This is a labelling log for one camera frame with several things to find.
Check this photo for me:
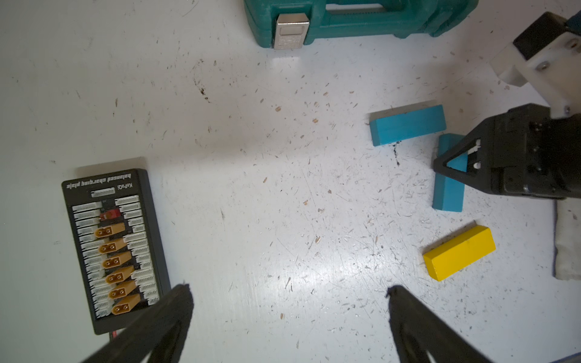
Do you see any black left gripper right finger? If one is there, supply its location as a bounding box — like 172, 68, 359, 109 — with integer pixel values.
386, 285, 490, 362

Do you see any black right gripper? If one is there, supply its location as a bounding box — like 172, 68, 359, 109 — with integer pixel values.
433, 104, 580, 199

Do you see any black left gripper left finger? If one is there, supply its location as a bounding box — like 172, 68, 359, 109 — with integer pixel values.
86, 284, 195, 362

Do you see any long teal building block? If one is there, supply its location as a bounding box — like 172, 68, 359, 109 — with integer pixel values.
432, 133, 464, 213

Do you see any yellow building block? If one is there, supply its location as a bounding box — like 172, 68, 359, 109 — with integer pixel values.
423, 225, 496, 281

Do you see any short teal building block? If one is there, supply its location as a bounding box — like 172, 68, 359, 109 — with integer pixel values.
369, 104, 446, 147

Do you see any grey work glove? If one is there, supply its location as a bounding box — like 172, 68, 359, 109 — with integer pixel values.
554, 198, 580, 281

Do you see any black balanced charging board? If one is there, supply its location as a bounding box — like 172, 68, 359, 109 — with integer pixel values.
61, 169, 171, 335

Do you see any green plastic tool case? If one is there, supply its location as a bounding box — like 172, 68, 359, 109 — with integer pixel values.
243, 0, 478, 50

